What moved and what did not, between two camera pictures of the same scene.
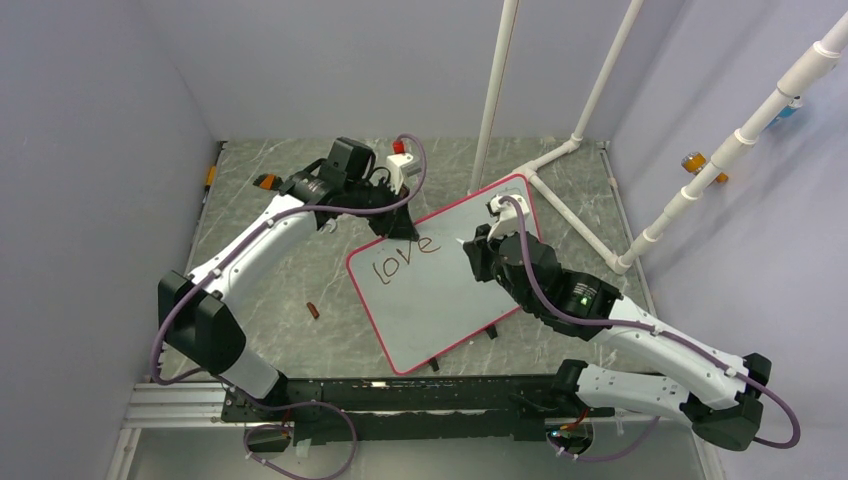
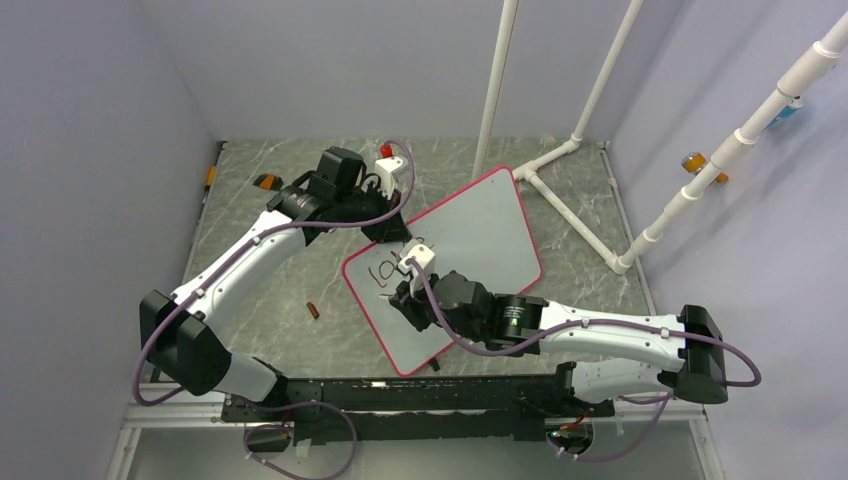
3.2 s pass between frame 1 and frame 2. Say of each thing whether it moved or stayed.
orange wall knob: stayed
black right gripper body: moved
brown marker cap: stayed
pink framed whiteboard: stayed
